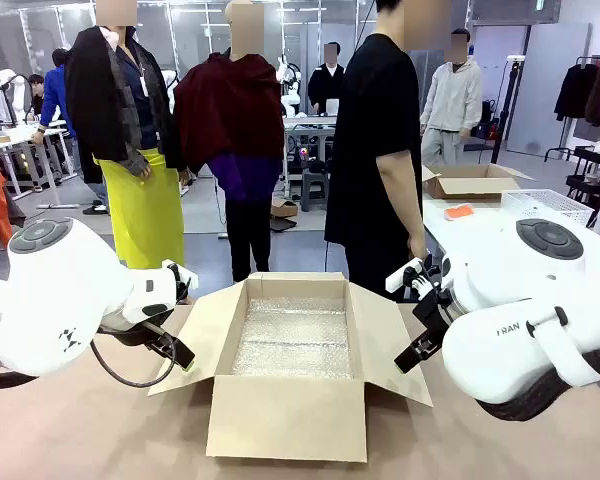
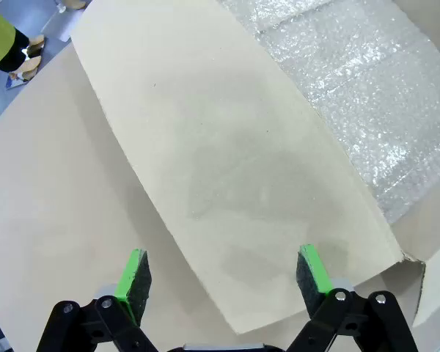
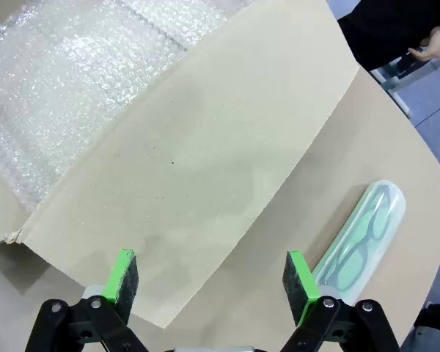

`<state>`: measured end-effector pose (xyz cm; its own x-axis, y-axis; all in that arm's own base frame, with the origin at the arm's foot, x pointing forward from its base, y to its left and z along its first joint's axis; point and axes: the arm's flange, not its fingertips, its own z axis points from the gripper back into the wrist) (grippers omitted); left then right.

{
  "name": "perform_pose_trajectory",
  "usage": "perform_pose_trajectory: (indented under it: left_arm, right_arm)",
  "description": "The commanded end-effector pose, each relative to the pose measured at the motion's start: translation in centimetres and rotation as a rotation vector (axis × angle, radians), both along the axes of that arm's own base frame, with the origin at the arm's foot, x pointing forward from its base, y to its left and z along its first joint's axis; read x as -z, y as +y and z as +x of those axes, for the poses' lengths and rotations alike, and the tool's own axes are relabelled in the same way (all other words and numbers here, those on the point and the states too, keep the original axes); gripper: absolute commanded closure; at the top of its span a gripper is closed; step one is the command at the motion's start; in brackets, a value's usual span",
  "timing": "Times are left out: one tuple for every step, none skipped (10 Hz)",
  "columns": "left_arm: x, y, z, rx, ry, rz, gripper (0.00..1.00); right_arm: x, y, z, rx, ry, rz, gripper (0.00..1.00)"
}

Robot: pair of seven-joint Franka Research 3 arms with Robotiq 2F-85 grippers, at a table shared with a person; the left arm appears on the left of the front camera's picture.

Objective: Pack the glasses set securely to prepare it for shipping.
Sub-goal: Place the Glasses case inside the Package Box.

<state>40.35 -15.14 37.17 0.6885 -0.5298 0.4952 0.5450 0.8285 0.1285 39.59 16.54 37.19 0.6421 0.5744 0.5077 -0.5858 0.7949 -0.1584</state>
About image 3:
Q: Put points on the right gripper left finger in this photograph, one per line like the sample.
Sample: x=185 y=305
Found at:
x=122 y=278

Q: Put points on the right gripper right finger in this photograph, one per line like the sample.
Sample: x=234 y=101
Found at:
x=297 y=282

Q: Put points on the black frame glasses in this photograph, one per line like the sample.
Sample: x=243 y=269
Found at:
x=366 y=239

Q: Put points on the green translucent glasses case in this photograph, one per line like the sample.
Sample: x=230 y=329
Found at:
x=396 y=212

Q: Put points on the brown cardboard shipping box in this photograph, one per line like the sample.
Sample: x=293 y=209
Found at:
x=205 y=146

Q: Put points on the black fabric object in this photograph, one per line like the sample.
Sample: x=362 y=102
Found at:
x=438 y=326

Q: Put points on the clear bubble wrap sheet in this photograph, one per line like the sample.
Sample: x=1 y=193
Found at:
x=58 y=91

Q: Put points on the person black clothing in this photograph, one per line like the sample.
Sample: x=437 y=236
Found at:
x=381 y=33

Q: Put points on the white metal frame stand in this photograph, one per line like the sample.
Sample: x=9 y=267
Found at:
x=392 y=82

